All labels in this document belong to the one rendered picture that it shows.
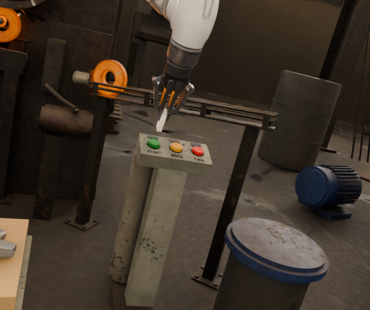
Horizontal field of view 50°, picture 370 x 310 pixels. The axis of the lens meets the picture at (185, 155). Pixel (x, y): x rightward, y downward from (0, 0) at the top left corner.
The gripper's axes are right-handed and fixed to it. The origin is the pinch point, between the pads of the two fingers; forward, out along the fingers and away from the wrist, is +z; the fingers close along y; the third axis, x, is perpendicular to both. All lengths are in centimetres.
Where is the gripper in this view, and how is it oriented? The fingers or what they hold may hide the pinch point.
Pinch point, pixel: (161, 120)
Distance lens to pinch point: 123.3
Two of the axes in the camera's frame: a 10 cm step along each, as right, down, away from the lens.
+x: 1.3, 6.3, -7.6
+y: -9.5, -1.5, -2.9
